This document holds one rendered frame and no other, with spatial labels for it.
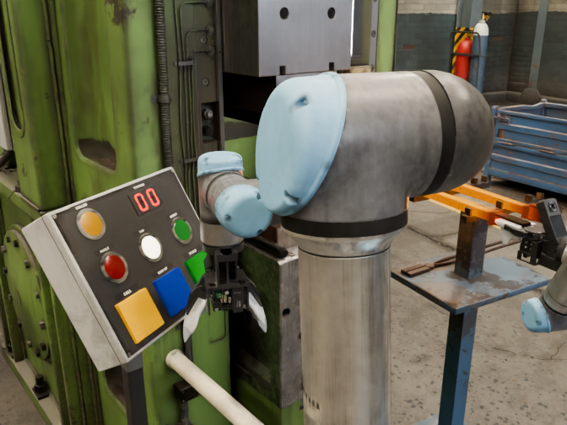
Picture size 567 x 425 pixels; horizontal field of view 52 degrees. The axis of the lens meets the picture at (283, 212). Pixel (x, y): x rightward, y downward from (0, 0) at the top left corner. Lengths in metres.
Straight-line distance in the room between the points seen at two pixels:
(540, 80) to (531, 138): 5.33
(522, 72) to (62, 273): 10.14
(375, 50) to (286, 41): 0.49
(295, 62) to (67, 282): 0.75
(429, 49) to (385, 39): 7.80
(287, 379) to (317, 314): 1.13
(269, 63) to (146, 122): 0.32
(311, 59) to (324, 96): 1.01
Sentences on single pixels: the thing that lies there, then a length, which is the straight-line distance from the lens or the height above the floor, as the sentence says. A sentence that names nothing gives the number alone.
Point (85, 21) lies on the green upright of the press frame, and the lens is 1.71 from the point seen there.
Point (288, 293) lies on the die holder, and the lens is 1.52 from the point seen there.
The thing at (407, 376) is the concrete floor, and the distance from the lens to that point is 2.69.
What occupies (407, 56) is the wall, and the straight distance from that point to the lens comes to 9.43.
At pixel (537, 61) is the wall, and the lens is 10.64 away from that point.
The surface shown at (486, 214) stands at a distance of 1.62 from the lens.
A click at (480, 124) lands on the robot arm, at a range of 0.54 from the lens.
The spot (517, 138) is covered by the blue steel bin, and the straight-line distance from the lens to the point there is 5.39.
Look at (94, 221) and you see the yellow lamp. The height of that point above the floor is 1.17.
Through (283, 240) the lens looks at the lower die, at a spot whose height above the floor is 0.94.
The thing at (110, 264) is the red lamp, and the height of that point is 1.10.
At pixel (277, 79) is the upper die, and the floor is 1.36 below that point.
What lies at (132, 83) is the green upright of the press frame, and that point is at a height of 1.36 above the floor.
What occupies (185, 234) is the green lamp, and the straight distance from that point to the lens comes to 1.20.
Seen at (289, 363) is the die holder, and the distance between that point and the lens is 1.63.
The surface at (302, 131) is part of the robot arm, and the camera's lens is 0.45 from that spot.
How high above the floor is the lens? 1.51
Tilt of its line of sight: 19 degrees down
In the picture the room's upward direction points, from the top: straight up
